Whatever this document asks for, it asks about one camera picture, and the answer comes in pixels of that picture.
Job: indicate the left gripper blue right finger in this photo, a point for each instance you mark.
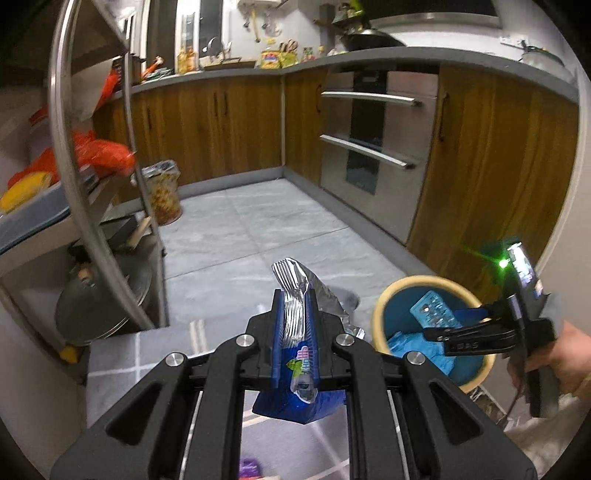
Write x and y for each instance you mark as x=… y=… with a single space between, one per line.
x=311 y=334

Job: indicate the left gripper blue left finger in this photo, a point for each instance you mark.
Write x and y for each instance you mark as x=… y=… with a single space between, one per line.
x=278 y=328

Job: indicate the blue silver snack wrapper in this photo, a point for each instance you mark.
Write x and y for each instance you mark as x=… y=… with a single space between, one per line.
x=296 y=399

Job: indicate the blue paper sheet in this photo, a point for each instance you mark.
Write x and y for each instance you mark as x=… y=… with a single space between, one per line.
x=402 y=343

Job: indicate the purple wrapper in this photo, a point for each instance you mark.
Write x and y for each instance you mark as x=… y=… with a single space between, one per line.
x=249 y=469

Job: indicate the wooden kitchen cabinets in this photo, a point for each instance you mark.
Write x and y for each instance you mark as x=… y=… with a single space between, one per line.
x=446 y=159

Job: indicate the grey kitchen countertop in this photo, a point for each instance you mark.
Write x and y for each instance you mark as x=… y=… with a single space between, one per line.
x=414 y=56

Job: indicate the person right hand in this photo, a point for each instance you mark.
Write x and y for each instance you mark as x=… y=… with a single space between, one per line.
x=569 y=358

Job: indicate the grey checked floor mat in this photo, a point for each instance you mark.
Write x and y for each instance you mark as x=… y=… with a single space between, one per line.
x=186 y=411

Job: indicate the stainless steel oven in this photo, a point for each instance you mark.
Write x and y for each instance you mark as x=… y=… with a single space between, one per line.
x=377 y=140

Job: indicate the steel pot lid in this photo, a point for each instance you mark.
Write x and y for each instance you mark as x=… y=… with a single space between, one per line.
x=86 y=310

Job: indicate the orange plastic bag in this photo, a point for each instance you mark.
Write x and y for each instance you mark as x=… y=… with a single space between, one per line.
x=104 y=156

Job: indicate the yellow object on shelf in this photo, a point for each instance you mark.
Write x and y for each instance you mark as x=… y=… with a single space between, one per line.
x=24 y=190

